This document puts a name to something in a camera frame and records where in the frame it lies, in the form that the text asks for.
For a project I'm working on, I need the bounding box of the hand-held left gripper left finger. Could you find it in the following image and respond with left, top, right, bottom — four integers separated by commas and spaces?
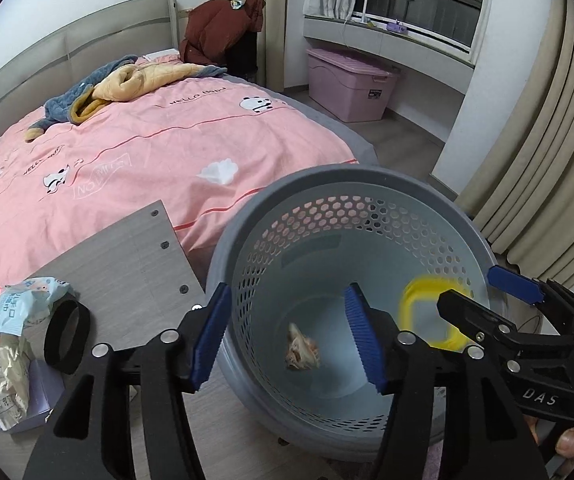
22, 282, 232, 480

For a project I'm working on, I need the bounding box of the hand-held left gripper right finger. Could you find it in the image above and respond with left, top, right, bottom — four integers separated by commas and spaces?
344, 284, 542, 480

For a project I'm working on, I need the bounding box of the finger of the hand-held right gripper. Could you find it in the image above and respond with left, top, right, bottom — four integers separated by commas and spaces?
487, 265, 574, 331
437, 287, 522, 356

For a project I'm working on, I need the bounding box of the yellow plastic ring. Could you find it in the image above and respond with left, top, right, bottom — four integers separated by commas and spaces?
399, 275, 470, 348

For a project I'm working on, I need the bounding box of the grey perforated plastic wastebasket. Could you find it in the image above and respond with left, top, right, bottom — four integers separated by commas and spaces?
206, 164, 508, 463

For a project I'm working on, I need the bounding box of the purple cardboard box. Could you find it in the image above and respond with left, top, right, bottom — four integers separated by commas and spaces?
0, 357, 65, 435

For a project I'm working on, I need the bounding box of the light blue wet wipes packet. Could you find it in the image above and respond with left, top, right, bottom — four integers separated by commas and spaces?
0, 276, 75, 337

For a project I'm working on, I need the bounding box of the beige paper wrapper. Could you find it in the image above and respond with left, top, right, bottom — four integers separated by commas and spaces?
0, 335, 32, 428

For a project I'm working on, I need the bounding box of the person's right hand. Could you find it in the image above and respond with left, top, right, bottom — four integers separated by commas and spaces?
527, 412, 574, 476

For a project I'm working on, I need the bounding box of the crumpled brown paper ball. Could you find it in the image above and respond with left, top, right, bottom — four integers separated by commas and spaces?
284, 322, 322, 372

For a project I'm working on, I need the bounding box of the long beige curtain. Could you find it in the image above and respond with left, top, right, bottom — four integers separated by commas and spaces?
459, 0, 574, 281

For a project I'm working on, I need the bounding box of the pink printed duvet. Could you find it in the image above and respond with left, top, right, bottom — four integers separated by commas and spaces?
0, 55, 362, 331

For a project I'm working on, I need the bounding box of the pink plastic storage box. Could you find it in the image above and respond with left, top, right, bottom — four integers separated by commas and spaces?
307, 48, 402, 123

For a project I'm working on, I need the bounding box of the grey bay window sill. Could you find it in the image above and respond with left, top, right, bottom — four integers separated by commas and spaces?
303, 14, 475, 93

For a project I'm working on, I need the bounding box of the blue and yellow blanket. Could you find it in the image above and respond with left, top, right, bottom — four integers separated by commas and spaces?
24, 54, 230, 142

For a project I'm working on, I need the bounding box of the black chair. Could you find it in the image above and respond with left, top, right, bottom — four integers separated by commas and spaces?
224, 30, 260, 81

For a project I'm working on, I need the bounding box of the dark window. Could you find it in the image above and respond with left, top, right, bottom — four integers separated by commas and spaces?
357, 0, 490, 56

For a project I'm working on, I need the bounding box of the beige window curtain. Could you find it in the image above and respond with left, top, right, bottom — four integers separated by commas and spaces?
226, 0, 312, 93

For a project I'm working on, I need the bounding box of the brown red jacket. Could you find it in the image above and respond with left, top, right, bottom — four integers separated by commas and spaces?
181, 0, 268, 67

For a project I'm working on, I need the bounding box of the white metal rack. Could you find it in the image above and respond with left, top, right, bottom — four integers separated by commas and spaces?
359, 0, 410, 23

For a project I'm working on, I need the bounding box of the grey upholstered bed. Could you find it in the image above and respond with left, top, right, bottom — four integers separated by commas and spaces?
0, 0, 380, 331

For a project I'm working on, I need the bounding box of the black ring band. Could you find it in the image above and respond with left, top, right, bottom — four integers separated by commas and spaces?
43, 299, 92, 375

